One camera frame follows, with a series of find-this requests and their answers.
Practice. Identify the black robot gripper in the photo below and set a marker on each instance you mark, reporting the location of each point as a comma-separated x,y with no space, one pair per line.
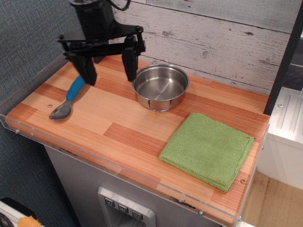
100,35

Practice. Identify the stainless steel pot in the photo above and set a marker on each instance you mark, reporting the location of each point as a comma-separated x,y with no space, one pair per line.
160,86

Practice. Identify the folded green towel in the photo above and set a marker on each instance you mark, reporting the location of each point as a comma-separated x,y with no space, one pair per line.
208,150

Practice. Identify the clear acrylic table guard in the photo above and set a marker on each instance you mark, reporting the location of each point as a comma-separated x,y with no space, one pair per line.
109,129

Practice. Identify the grey toy fridge cabinet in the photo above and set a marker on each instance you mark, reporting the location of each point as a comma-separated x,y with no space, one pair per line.
81,181

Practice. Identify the silver dispenser button panel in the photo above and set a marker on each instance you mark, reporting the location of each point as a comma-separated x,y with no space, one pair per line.
120,211

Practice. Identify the orange plush object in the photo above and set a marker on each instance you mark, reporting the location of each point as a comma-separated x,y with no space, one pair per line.
28,222

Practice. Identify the white toy sink unit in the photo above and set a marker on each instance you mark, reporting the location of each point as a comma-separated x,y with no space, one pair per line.
281,156

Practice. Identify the blue handled metal spoon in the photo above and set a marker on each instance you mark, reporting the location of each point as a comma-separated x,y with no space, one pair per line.
65,109

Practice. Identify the dark grey right post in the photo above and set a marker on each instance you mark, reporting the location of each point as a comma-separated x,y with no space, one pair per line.
286,60

